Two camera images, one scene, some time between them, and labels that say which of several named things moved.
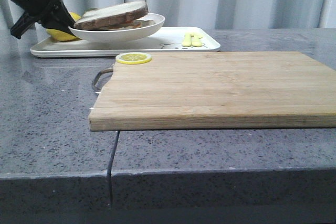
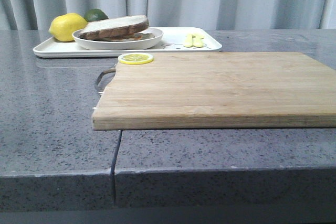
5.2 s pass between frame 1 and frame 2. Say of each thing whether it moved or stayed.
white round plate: moved
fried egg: moved
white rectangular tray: stayed
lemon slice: stayed
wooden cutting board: stayed
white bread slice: moved
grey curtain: stayed
